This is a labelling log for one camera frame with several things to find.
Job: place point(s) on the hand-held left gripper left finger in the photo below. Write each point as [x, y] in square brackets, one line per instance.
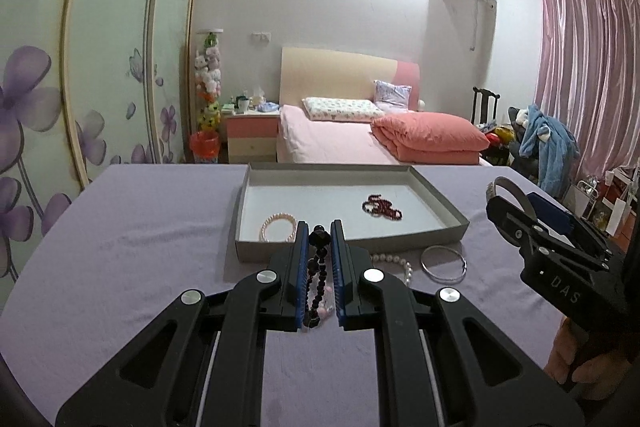
[301, 277]

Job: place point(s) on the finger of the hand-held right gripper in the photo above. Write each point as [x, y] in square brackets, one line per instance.
[550, 211]
[510, 224]

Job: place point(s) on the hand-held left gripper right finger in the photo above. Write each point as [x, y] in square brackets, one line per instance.
[338, 277]

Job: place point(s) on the wide silver cuff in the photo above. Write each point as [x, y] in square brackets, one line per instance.
[515, 189]

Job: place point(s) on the grey cardboard tray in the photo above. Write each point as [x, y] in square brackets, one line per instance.
[320, 202]

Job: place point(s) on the thin silver bangle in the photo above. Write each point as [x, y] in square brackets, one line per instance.
[440, 280]

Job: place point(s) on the person's right hand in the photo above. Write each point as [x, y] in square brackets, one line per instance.
[560, 352]

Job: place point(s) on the blue garment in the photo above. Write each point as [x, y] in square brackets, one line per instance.
[552, 147]

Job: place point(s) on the pile of colourful toys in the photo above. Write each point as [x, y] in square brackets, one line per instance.
[500, 139]

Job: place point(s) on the folded salmon pink quilt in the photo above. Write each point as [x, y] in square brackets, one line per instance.
[430, 134]

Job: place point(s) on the dark wooden chair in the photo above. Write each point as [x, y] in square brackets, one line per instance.
[485, 104]

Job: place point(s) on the bed with pink sheet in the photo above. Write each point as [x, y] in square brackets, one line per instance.
[325, 142]

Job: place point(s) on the pink curtain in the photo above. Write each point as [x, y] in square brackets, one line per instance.
[585, 67]

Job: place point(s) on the pink and cream nightstand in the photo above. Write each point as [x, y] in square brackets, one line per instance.
[250, 137]

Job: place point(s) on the purple tablecloth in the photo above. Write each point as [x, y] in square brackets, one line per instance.
[150, 232]

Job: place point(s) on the red waste bin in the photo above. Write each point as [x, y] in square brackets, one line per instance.
[205, 147]

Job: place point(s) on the floral white pillow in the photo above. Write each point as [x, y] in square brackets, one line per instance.
[340, 109]

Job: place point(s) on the light blue cloth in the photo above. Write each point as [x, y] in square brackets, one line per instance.
[268, 107]

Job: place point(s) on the small purple print pillow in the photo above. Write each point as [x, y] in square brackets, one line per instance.
[392, 96]

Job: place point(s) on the white cup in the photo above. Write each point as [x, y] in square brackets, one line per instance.
[242, 105]

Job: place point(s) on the white pipe cover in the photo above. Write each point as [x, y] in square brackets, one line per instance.
[482, 24]

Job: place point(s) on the cream and pink headboard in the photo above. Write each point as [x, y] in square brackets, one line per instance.
[330, 77]

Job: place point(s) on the column of stuffed toys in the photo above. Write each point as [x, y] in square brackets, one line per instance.
[209, 77]

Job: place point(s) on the flower print sliding wardrobe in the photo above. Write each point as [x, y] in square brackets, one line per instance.
[100, 57]

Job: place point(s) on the white wall socket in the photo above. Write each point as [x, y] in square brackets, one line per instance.
[261, 37]

